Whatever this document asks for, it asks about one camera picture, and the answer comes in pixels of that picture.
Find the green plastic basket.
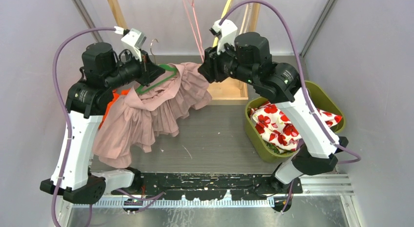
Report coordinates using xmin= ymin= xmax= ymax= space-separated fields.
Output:
xmin=244 ymin=81 xmax=344 ymax=163

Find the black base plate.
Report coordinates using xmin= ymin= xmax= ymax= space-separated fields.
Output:
xmin=111 ymin=173 xmax=303 ymax=211

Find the green hanger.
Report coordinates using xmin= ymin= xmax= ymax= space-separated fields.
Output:
xmin=134 ymin=38 xmax=178 ymax=95

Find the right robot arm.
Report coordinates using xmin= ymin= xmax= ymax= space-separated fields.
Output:
xmin=199 ymin=32 xmax=348 ymax=193

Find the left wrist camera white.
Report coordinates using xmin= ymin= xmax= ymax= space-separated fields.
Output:
xmin=121 ymin=28 xmax=146 ymax=62

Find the orange cloth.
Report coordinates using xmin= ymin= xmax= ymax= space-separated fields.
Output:
xmin=98 ymin=89 xmax=129 ymax=129

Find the pink dress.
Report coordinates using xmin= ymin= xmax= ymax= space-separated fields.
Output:
xmin=92 ymin=62 xmax=212 ymax=168

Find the beige wooden hanger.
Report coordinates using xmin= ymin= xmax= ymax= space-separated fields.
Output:
xmin=239 ymin=4 xmax=253 ymax=35

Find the wooden clothes rack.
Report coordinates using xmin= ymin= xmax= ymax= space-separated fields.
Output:
xmin=107 ymin=0 xmax=260 ymax=105

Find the pink hanger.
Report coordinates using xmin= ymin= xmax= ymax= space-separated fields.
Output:
xmin=182 ymin=0 xmax=205 ymax=62

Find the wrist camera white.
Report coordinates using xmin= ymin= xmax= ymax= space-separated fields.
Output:
xmin=121 ymin=28 xmax=146 ymax=62
xmin=210 ymin=19 xmax=238 ymax=55

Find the red floral garment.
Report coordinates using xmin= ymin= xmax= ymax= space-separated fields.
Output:
xmin=248 ymin=101 xmax=343 ymax=154

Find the yellow hanger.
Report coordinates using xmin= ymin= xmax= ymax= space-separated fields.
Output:
xmin=212 ymin=0 xmax=234 ymax=47

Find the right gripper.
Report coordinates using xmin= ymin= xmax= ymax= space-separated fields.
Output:
xmin=198 ymin=38 xmax=257 ymax=85

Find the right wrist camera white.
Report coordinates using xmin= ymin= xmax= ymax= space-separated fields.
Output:
xmin=210 ymin=19 xmax=238 ymax=55

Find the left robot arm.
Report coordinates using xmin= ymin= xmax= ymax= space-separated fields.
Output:
xmin=40 ymin=42 xmax=165 ymax=205

